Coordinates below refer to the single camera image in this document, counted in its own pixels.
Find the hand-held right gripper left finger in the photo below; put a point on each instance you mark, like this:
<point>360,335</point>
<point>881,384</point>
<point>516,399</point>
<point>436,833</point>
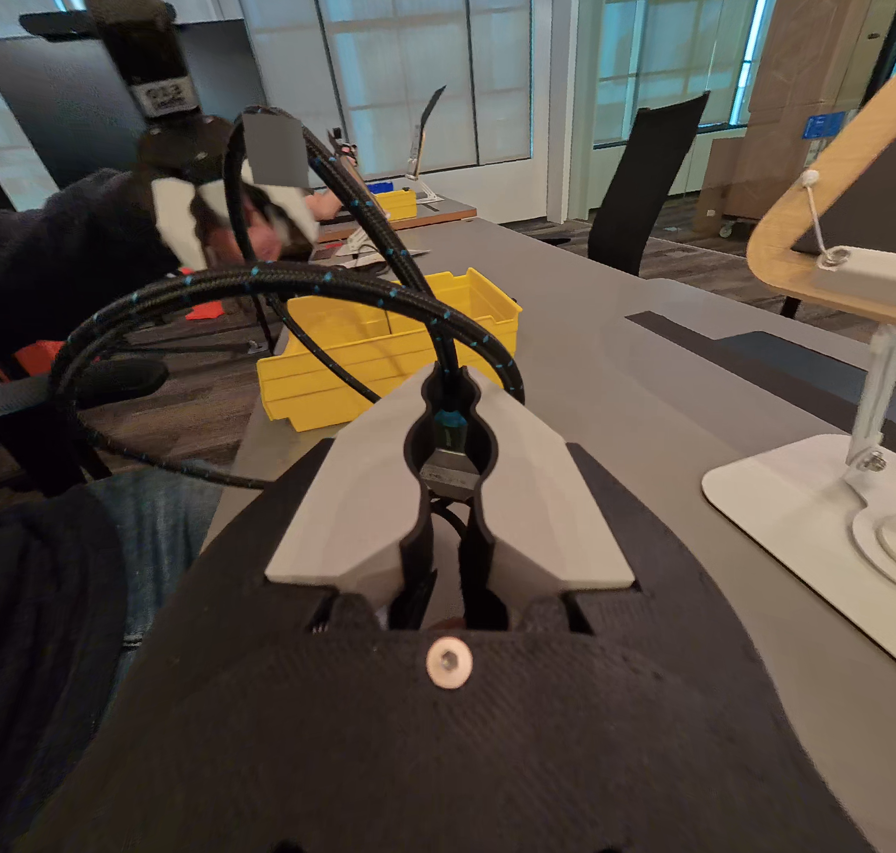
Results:
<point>350,517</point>

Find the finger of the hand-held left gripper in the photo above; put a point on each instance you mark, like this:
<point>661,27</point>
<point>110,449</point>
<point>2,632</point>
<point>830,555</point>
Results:
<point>182,223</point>
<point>280,212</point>

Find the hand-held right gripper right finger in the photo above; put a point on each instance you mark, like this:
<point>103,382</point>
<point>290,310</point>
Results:
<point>553,517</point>

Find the yellow plastic bin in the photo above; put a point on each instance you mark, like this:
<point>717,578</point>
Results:
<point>336,363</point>
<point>395,206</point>

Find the dark monitor with wooden back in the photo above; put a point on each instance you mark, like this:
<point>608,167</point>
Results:
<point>840,237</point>

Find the large black television screen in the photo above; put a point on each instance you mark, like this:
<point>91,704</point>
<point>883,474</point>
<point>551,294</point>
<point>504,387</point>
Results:
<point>56,97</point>

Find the tilted black panel on stand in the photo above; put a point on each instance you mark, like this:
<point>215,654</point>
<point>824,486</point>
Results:
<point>424,132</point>

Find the black chair with armrest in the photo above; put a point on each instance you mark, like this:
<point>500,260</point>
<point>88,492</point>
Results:
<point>112,377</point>

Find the person's blue jeans leg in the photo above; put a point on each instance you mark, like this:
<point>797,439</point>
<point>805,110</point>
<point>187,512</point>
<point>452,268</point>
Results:
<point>168,531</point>

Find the orange floor object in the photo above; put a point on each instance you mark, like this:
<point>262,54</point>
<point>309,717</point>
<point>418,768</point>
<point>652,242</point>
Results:
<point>39,358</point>

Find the black office chair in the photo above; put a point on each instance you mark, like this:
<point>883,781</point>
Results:
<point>644,181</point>

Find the brown cardboard box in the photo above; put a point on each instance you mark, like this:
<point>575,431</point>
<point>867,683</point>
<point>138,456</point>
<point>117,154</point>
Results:
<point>812,55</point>

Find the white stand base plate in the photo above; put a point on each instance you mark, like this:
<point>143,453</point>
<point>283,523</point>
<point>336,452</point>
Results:
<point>784,517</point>

